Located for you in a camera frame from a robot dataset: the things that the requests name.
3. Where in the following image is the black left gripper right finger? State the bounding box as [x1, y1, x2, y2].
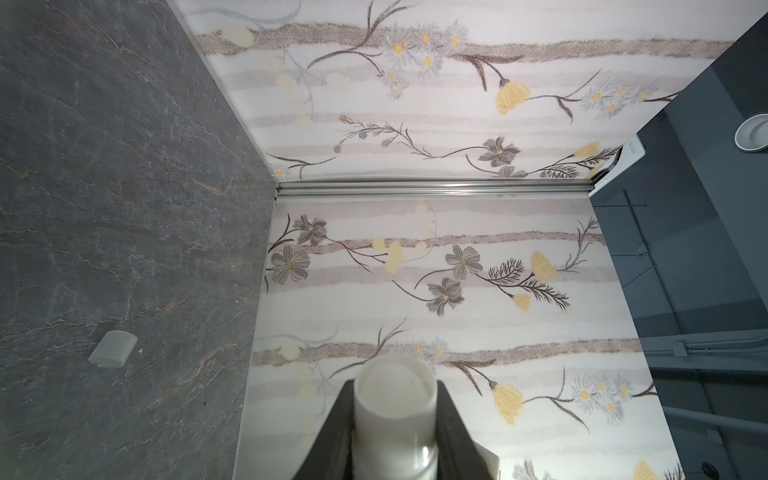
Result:
[435, 381, 492, 480]

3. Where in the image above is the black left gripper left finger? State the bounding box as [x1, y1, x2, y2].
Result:
[293, 380, 354, 480]

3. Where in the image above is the white glue stick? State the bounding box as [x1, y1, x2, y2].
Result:
[351, 354, 438, 479]

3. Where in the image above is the white glue stick cap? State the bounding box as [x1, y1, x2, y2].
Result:
[88, 330, 138, 368]

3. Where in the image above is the round white ceiling lamp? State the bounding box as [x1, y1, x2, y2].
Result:
[734, 113, 768, 153]

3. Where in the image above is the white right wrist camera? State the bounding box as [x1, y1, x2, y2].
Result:
[474, 442, 500, 480]

